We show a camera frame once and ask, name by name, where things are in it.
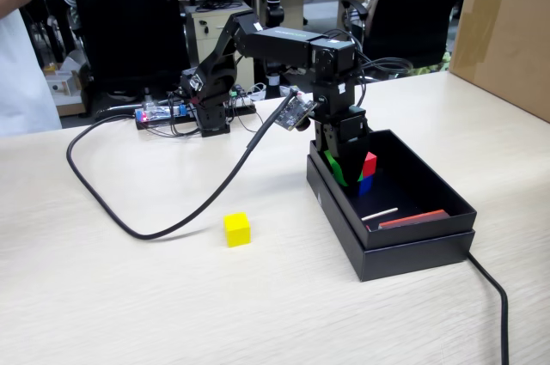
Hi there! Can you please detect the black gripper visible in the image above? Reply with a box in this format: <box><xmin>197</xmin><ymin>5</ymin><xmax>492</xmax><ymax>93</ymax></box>
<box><xmin>315</xmin><ymin>100</ymin><xmax>372</xmax><ymax>188</ymax></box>

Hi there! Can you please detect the yellow cube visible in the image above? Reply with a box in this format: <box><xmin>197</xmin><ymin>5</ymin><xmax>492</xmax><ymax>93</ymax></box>
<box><xmin>223</xmin><ymin>211</ymin><xmax>252</xmax><ymax>249</ymax></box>

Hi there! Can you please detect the black box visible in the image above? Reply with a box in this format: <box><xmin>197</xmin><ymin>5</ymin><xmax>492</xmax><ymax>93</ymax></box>
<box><xmin>309</xmin><ymin>128</ymin><xmax>478</xmax><ymax>251</ymax></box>

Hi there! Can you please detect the large cardboard box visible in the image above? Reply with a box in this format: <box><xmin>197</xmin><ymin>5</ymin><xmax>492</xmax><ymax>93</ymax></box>
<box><xmin>448</xmin><ymin>0</ymin><xmax>550</xmax><ymax>124</ymax></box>

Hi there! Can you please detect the white stick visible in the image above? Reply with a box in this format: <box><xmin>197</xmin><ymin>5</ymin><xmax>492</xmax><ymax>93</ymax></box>
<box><xmin>360</xmin><ymin>207</ymin><xmax>400</xmax><ymax>222</ymax></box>

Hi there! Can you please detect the red flat slab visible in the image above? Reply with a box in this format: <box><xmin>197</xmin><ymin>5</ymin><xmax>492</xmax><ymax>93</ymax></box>
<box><xmin>378</xmin><ymin>209</ymin><xmax>450</xmax><ymax>231</ymax></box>

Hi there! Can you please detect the camouflage bag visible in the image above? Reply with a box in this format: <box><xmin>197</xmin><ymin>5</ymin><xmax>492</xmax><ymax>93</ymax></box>
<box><xmin>401</xmin><ymin>51</ymin><xmax>452</xmax><ymax>81</ymax></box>

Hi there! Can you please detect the black armrest office chair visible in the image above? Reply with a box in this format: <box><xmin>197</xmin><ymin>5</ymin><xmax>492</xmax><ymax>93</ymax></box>
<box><xmin>339</xmin><ymin>0</ymin><xmax>473</xmax><ymax>82</ymax></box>

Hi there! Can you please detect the beige drawer cabinet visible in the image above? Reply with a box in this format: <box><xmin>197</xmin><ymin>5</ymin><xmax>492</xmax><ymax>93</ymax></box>
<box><xmin>184</xmin><ymin>6</ymin><xmax>255</xmax><ymax>87</ymax></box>

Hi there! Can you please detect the blue controller board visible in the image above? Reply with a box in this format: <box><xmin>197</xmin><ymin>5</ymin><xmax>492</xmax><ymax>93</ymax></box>
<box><xmin>135</xmin><ymin>102</ymin><xmax>190</xmax><ymax>125</ymax></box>

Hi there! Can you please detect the black mesh office chair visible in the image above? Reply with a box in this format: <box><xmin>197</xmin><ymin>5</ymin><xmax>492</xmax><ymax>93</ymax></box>
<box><xmin>67</xmin><ymin>0</ymin><xmax>190</xmax><ymax>104</ymax></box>

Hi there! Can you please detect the standing person white shirt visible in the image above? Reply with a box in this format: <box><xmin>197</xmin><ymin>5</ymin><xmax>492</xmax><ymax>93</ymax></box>
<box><xmin>0</xmin><ymin>8</ymin><xmax>64</xmax><ymax>137</ymax></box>

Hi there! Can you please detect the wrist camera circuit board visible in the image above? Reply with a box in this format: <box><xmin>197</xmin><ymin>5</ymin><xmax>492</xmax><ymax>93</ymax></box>
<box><xmin>274</xmin><ymin>96</ymin><xmax>318</xmax><ymax>133</ymax></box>

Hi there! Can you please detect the thick black camera cable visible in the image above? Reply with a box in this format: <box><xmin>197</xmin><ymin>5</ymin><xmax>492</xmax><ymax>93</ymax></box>
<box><xmin>66</xmin><ymin>86</ymin><xmax>302</xmax><ymax>240</ymax></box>

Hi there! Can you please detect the thick black table cable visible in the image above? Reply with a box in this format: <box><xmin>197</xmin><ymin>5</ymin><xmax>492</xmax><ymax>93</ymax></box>
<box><xmin>467</xmin><ymin>252</ymin><xmax>511</xmax><ymax>365</ymax></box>

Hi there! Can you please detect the white carton with camera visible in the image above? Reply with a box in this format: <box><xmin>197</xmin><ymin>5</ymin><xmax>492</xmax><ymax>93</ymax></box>
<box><xmin>45</xmin><ymin>68</ymin><xmax>86</xmax><ymax>118</ymax></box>

